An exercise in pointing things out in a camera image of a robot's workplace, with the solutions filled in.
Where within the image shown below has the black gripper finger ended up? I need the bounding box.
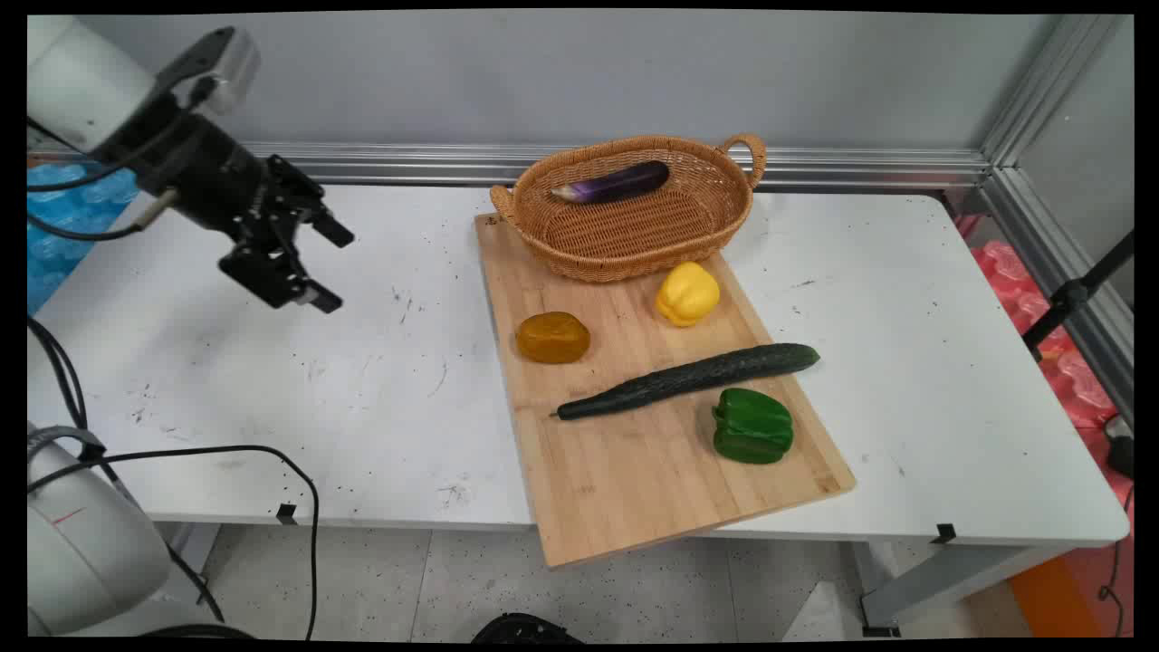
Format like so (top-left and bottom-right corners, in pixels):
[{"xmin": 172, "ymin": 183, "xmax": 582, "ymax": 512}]
[
  {"xmin": 218, "ymin": 236, "xmax": 344, "ymax": 315},
  {"xmin": 268, "ymin": 155, "xmax": 356, "ymax": 249}
]

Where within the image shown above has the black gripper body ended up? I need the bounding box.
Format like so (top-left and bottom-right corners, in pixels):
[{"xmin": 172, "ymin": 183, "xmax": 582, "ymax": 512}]
[{"xmin": 107, "ymin": 94, "xmax": 283, "ymax": 240}]

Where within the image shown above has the orange brown potato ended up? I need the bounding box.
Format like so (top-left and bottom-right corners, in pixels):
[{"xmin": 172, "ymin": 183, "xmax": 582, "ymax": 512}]
[{"xmin": 515, "ymin": 311, "xmax": 592, "ymax": 365}]

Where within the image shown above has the blue foam mat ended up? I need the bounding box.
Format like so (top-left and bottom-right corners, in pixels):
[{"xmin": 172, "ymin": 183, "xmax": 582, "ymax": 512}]
[{"xmin": 27, "ymin": 161, "xmax": 141, "ymax": 316}]

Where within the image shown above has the purple eggplant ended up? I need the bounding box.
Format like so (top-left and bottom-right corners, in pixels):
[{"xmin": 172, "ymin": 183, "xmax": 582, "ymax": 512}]
[{"xmin": 550, "ymin": 160, "xmax": 671, "ymax": 206}]

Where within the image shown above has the woven wicker basket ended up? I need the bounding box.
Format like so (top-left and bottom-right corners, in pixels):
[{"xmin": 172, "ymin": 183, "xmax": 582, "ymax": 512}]
[{"xmin": 490, "ymin": 133, "xmax": 768, "ymax": 283}]

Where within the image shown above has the yellow bell pepper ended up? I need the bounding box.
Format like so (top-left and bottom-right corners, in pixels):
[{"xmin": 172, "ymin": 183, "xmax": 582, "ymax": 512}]
[{"xmin": 655, "ymin": 261, "xmax": 722, "ymax": 328}]

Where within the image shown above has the bamboo cutting board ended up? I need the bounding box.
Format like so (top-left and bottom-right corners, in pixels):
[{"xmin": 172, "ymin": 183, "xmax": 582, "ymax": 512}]
[{"xmin": 474, "ymin": 211, "xmax": 857, "ymax": 571}]

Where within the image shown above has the long dark green cucumber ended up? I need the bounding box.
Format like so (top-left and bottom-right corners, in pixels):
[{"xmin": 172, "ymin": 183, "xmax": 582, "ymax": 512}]
[{"xmin": 550, "ymin": 342, "xmax": 821, "ymax": 422}]

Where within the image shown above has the black round floor object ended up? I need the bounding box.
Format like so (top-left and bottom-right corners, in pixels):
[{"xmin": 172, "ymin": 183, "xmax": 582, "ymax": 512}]
[{"xmin": 471, "ymin": 612, "xmax": 585, "ymax": 644}]

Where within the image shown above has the green bell pepper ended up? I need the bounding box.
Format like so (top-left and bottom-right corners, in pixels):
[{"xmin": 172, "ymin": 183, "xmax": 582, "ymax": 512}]
[{"xmin": 711, "ymin": 388, "xmax": 795, "ymax": 465}]

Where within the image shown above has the red foam mat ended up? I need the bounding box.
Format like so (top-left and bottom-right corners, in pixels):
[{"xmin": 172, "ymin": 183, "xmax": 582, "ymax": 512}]
[{"xmin": 951, "ymin": 214, "xmax": 1134, "ymax": 508}]

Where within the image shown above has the black tripod stand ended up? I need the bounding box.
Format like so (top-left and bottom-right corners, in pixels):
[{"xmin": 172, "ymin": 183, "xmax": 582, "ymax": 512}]
[{"xmin": 1022, "ymin": 231, "xmax": 1134, "ymax": 363}]

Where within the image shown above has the orange floor panel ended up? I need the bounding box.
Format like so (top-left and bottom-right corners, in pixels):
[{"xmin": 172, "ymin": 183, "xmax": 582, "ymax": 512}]
[{"xmin": 1007, "ymin": 552, "xmax": 1110, "ymax": 638}]

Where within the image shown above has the small black device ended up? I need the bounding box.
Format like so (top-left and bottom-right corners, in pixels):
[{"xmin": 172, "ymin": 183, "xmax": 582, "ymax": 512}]
[{"xmin": 1105, "ymin": 415, "xmax": 1134, "ymax": 481}]

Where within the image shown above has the horizontal aluminium frame rail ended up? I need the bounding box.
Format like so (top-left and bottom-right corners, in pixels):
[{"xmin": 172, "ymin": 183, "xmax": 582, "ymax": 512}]
[{"xmin": 27, "ymin": 136, "xmax": 994, "ymax": 193}]

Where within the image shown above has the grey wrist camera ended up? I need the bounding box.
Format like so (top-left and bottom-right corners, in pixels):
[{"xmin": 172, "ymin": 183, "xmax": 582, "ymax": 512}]
[{"xmin": 154, "ymin": 26, "xmax": 263, "ymax": 118}]

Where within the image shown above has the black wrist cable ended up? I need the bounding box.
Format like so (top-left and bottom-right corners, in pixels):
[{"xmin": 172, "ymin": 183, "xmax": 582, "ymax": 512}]
[{"xmin": 27, "ymin": 86, "xmax": 218, "ymax": 243}]

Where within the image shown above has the thin black loop cable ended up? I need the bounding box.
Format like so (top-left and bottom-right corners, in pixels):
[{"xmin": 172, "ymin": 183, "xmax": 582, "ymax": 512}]
[{"xmin": 27, "ymin": 445, "xmax": 321, "ymax": 640}]

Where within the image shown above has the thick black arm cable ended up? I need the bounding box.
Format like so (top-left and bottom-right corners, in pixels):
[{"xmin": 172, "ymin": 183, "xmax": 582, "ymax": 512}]
[{"xmin": 27, "ymin": 316, "xmax": 227, "ymax": 626}]

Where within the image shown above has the grey velcro cable strap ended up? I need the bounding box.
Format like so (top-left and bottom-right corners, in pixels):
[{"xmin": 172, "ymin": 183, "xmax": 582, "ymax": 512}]
[{"xmin": 27, "ymin": 424, "xmax": 108, "ymax": 464}]

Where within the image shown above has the upright aluminium frame post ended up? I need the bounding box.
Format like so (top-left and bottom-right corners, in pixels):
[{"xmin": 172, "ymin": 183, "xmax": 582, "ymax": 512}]
[{"xmin": 981, "ymin": 14, "xmax": 1126, "ymax": 168}]

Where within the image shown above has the grey table leg frame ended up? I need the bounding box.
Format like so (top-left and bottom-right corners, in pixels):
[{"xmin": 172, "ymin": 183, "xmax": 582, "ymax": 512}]
[{"xmin": 851, "ymin": 542, "xmax": 1083, "ymax": 638}]

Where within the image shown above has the sloping aluminium frame rail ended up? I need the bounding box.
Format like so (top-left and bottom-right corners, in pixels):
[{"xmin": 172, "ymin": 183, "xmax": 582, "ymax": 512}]
[{"xmin": 981, "ymin": 166, "xmax": 1134, "ymax": 428}]

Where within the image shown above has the thin black floor cable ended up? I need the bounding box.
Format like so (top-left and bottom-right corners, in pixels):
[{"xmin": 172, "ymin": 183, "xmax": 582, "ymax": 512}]
[{"xmin": 1097, "ymin": 484, "xmax": 1134, "ymax": 638}]

